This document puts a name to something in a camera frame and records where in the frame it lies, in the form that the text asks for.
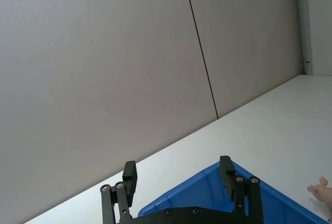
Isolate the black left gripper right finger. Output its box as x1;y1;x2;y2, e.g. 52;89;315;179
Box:
219;155;264;223

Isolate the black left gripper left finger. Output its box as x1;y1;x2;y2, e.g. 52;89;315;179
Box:
100;160;138;224

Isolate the person's hand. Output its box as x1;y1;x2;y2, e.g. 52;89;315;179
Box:
307;176;332;222

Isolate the blue plastic bin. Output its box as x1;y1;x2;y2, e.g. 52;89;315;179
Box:
137;162;331;224

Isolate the grey metal post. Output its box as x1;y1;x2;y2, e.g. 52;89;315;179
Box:
295;0;315;76

